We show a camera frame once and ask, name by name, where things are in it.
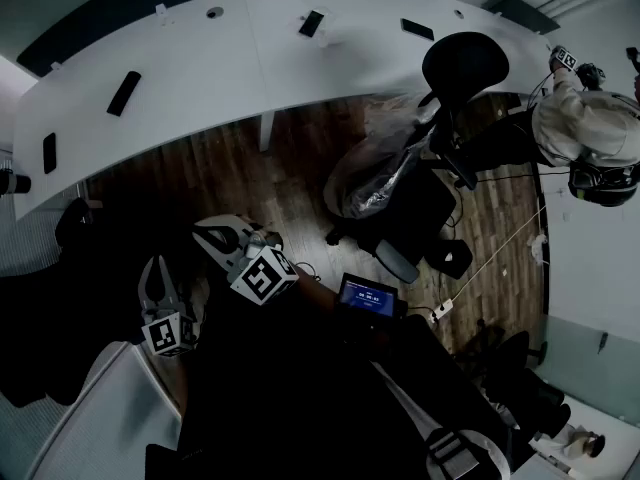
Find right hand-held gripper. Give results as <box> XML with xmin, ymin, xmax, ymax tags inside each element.
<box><xmin>191</xmin><ymin>213</ymin><xmax>301</xmax><ymax>307</ymax></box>

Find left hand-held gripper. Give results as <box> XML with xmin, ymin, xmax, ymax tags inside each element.
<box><xmin>137</xmin><ymin>256</ymin><xmax>199</xmax><ymax>359</ymax></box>

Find black rectangular box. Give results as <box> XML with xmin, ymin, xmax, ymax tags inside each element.
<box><xmin>105</xmin><ymin>70</ymin><xmax>143</xmax><ymax>118</ymax></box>

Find person's left forearm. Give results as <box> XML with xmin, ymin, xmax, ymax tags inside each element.
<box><xmin>172</xmin><ymin>350</ymin><xmax>201</xmax><ymax>419</ymax></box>

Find person's right forearm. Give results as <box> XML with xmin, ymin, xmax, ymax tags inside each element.
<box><xmin>292</xmin><ymin>266</ymin><xmax>347</xmax><ymax>315</ymax></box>

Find black coat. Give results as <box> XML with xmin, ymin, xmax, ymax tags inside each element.
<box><xmin>0</xmin><ymin>250</ymin><xmax>147</xmax><ymax>410</ymax></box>

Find white desk leg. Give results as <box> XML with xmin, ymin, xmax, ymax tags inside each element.
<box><xmin>258</xmin><ymin>109</ymin><xmax>276</xmax><ymax>154</ymax></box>

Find grey window blinds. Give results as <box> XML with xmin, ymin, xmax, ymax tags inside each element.
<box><xmin>0</xmin><ymin>187</ymin><xmax>67</xmax><ymax>277</ymax></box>

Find small chest-mounted monitor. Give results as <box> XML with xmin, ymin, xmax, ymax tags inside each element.
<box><xmin>337</xmin><ymin>272</ymin><xmax>401</xmax><ymax>322</ymax></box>

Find clear plastic bag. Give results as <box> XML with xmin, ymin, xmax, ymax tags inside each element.
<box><xmin>323</xmin><ymin>95</ymin><xmax>437</xmax><ymax>220</ymax></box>

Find black smartphone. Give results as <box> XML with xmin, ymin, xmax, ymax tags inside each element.
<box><xmin>298</xmin><ymin>9</ymin><xmax>325</xmax><ymax>38</ymax></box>
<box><xmin>42</xmin><ymin>131</ymin><xmax>58</xmax><ymax>175</ymax></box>
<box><xmin>399</xmin><ymin>17</ymin><xmax>435</xmax><ymax>42</ymax></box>

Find black cup with pale band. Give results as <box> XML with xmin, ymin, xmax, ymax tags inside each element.
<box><xmin>0</xmin><ymin>171</ymin><xmax>33</xmax><ymax>199</ymax></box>

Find black box with white label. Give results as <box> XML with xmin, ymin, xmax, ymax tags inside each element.
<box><xmin>433</xmin><ymin>239</ymin><xmax>474</xmax><ymax>280</ymax></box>

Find white power strip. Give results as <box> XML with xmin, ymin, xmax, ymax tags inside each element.
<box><xmin>430</xmin><ymin>297</ymin><xmax>457</xmax><ymax>322</ymax></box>

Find long dark desk partition panel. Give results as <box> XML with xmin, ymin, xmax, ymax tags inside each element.
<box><xmin>16</xmin><ymin>0</ymin><xmax>200</xmax><ymax>77</ymax></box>

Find black office chair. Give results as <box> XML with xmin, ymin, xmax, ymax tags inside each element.
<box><xmin>324</xmin><ymin>31</ymin><xmax>511</xmax><ymax>286</ymax></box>

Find white cable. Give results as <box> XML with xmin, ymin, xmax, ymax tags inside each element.
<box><xmin>452</xmin><ymin>205</ymin><xmax>548</xmax><ymax>301</ymax></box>

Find grey shoulder strap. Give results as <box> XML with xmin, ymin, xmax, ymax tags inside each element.
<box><xmin>369</xmin><ymin>360</ymin><xmax>506</xmax><ymax>480</ymax></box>

